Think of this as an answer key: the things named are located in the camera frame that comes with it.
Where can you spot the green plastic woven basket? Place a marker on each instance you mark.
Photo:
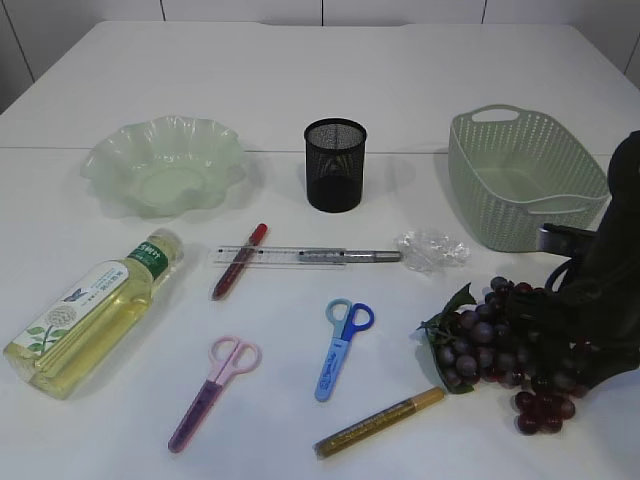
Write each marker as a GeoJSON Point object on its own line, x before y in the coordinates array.
{"type": "Point", "coordinates": [512, 176]}

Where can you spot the red marker pen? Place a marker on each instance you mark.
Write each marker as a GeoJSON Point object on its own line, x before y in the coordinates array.
{"type": "Point", "coordinates": [237, 265]}

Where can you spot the right gripper black covered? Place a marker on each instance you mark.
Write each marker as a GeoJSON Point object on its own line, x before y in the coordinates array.
{"type": "Point", "coordinates": [579, 337]}

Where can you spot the yellow tea bottle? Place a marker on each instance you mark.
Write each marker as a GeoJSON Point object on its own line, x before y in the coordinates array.
{"type": "Point", "coordinates": [63, 346]}

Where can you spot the silver glitter marker pen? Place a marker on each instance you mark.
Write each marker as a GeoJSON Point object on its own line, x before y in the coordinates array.
{"type": "Point", "coordinates": [345, 256]}

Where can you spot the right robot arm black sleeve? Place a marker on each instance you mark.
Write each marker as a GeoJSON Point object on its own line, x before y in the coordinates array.
{"type": "Point", "coordinates": [618, 236]}

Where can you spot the clear plastic ruler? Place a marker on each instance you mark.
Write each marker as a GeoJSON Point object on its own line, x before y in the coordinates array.
{"type": "Point", "coordinates": [264, 256]}

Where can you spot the purple grape bunch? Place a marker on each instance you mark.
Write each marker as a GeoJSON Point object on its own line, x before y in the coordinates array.
{"type": "Point", "coordinates": [504, 339]}

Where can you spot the blue capped scissors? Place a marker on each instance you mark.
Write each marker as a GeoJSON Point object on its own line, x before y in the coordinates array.
{"type": "Point", "coordinates": [347, 319]}

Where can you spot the gold glitter marker pen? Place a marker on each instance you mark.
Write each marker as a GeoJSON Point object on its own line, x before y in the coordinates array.
{"type": "Point", "coordinates": [376, 423]}

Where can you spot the black mesh pen holder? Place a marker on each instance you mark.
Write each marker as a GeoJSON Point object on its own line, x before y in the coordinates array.
{"type": "Point", "coordinates": [334, 164]}

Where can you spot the clear plastic sheet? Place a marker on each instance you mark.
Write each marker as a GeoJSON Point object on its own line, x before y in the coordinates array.
{"type": "Point", "coordinates": [429, 250]}

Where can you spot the green wavy glass plate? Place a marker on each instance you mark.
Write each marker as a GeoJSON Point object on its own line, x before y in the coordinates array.
{"type": "Point", "coordinates": [166, 166]}

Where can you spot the pink purple capped scissors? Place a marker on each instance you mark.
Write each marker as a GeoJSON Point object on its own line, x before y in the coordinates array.
{"type": "Point", "coordinates": [229, 356]}

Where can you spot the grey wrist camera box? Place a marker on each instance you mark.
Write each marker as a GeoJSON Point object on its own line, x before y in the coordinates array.
{"type": "Point", "coordinates": [564, 240]}

